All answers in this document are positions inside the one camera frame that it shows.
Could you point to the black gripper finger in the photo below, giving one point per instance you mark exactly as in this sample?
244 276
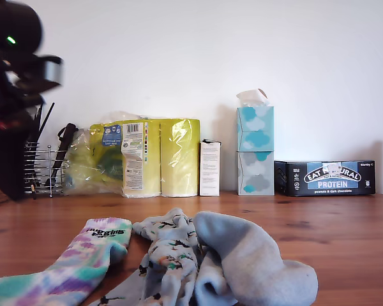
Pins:
6 159

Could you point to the pastel tie-dye sock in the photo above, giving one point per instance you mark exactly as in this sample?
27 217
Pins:
76 271

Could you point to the blue bird print sock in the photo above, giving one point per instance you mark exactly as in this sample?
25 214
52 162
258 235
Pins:
172 255
124 291

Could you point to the plain light blue sock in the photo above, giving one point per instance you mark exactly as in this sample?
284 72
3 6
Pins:
210 287
252 255

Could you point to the thin black stick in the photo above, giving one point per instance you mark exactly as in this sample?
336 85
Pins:
37 118
46 118

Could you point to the yellow kitchen roll pack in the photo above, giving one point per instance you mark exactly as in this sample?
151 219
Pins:
147 153

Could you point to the white cardboard carton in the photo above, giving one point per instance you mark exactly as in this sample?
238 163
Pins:
209 169

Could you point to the blue cloud tissue box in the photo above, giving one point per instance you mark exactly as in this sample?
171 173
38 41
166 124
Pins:
255 127

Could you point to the white tissue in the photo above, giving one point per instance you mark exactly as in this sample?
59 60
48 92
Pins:
250 97

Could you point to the black protein bar box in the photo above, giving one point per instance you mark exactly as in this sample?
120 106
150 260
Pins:
332 178

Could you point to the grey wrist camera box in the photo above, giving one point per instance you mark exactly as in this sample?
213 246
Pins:
52 70

